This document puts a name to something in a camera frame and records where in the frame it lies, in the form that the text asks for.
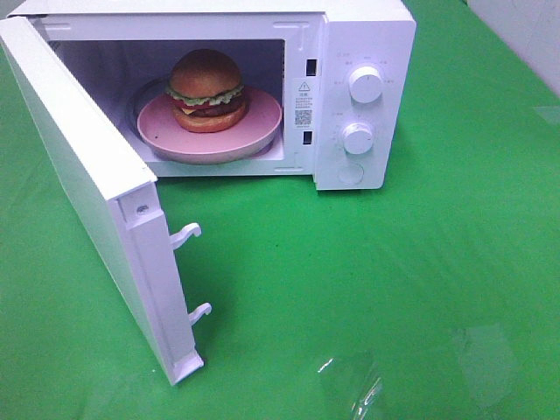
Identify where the round door release button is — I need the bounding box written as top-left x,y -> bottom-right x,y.
338,163 -> 364,185

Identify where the white round knob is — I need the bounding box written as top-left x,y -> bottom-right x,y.
348,66 -> 382,104
342,123 -> 374,155

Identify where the burger with lettuce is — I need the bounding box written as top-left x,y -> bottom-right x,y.
165,49 -> 248,133

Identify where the pink round plate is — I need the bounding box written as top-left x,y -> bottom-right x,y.
137,87 -> 283,165

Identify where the white microwave door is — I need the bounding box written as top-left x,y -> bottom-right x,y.
1,17 -> 212,384

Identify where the white microwave oven body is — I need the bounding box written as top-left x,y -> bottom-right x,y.
6,1 -> 416,190

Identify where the green table cloth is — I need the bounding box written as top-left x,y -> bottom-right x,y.
1,1 -> 559,419

